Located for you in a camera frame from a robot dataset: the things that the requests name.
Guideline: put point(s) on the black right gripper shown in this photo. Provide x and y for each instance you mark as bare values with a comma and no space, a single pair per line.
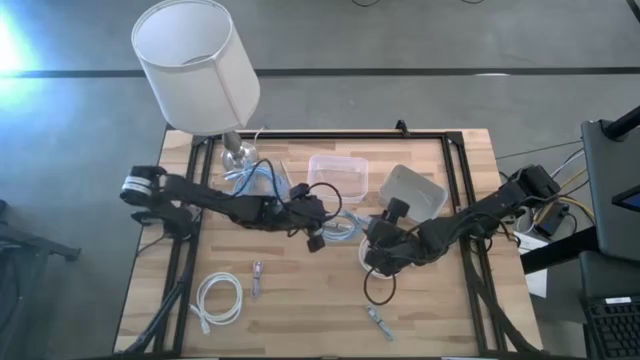
400,240

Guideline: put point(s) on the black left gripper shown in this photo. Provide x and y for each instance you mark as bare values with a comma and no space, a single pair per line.
312,217

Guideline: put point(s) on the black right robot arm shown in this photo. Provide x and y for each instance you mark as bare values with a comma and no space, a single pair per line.
475,210

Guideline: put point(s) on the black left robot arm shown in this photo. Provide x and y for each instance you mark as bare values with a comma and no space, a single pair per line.
200,195

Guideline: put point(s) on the clear plastic food container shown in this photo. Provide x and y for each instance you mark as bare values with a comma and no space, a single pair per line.
337,175

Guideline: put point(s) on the frosted plastic food container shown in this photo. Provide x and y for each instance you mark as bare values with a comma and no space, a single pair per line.
417,192

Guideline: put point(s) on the clear acrylic box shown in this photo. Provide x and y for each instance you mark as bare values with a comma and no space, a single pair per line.
277,172

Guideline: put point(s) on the black table clamp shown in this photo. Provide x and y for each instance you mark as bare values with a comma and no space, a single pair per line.
401,127

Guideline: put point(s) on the white paper sheet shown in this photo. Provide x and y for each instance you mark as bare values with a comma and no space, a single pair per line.
537,280

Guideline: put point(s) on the black power adapter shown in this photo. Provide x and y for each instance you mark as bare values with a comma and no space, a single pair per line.
550,220

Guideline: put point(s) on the black stand beam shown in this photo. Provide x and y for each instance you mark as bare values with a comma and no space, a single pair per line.
555,252

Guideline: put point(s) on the white shade table lamp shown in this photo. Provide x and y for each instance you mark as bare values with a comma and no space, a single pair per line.
195,75

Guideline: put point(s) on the dark grey flat panel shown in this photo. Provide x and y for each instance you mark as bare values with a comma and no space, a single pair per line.
610,165

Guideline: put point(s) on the black keyboard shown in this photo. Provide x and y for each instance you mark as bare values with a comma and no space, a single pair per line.
615,330

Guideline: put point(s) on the black floor stand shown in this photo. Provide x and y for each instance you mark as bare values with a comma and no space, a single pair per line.
30,250

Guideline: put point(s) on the black aluminium table frame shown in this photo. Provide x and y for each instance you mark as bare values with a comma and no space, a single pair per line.
325,135

